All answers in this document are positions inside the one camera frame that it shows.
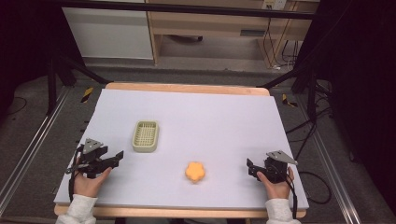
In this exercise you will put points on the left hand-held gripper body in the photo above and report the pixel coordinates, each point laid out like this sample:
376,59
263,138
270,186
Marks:
91,155

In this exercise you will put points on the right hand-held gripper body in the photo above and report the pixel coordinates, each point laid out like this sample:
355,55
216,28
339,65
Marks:
276,168

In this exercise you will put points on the beige plastic basket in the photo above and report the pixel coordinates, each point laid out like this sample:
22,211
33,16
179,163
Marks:
145,136

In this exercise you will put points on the orange flower-shaped sponge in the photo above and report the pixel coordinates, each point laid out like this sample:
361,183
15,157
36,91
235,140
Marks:
195,171

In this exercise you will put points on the person's right hand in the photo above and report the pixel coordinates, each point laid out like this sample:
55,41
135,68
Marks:
277,189

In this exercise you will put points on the person's left hand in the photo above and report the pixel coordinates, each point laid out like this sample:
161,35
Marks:
87,184

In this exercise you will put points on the yellow black striped tape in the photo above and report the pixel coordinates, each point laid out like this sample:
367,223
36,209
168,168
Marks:
288,100
87,94

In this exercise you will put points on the white foam board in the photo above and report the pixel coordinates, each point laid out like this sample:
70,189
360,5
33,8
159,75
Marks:
199,124

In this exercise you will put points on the wooden table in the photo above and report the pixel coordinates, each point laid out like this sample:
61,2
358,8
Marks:
186,88

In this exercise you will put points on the black curtain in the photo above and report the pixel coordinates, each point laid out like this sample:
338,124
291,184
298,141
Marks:
361,93
28,40

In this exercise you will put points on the white cabinet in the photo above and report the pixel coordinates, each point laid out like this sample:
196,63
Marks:
109,34

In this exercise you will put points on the light wooden desk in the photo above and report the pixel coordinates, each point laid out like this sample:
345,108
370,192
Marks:
211,25

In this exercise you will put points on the white power strip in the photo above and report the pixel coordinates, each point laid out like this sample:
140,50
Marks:
274,4

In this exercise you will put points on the metal floor rail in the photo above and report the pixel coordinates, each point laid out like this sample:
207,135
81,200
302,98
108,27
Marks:
334,174
28,149

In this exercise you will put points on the black metal frame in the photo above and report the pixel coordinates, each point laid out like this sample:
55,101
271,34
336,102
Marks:
186,8

